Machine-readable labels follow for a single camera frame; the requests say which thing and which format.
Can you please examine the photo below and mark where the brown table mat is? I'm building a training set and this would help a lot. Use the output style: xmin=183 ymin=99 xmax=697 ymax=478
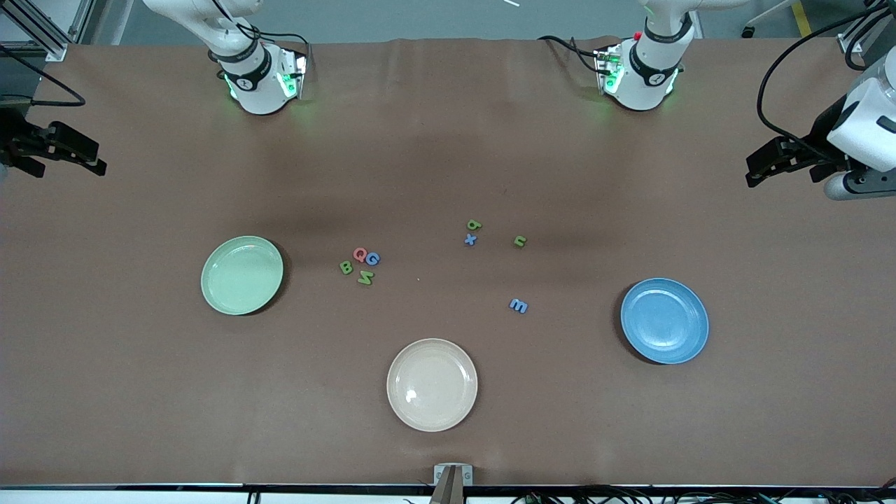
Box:
xmin=0 ymin=36 xmax=896 ymax=487

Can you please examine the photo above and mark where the black left arm base cable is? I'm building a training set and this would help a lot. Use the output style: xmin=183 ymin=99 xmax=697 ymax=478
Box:
xmin=538 ymin=35 xmax=604 ymax=74

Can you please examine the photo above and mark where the aluminium frame profile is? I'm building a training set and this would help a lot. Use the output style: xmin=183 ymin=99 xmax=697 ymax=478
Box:
xmin=0 ymin=0 xmax=95 ymax=62
xmin=836 ymin=0 xmax=896 ymax=55

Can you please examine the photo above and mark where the grey metal mount bracket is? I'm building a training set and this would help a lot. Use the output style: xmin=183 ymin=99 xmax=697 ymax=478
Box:
xmin=433 ymin=463 xmax=474 ymax=486

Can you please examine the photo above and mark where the beige plate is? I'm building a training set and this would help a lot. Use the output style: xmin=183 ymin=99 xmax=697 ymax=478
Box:
xmin=386 ymin=338 xmax=479 ymax=433

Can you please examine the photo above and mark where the green plate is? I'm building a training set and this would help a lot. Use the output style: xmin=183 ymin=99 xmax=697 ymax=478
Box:
xmin=201 ymin=235 xmax=285 ymax=316

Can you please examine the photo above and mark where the black right arm base cable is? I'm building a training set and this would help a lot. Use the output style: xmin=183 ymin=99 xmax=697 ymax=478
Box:
xmin=206 ymin=0 xmax=310 ymax=57

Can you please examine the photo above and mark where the tan camera mast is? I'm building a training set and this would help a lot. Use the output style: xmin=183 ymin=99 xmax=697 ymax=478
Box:
xmin=428 ymin=467 xmax=468 ymax=504

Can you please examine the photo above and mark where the blue plate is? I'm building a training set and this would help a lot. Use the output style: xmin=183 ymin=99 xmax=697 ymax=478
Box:
xmin=620 ymin=278 xmax=710 ymax=365

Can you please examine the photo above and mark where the white office chair base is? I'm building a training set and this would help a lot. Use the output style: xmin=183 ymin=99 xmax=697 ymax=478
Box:
xmin=742 ymin=0 xmax=799 ymax=39

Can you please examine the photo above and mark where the black arm base cable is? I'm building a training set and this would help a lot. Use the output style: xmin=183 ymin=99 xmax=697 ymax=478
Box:
xmin=206 ymin=0 xmax=310 ymax=57
xmin=538 ymin=35 xmax=604 ymax=74

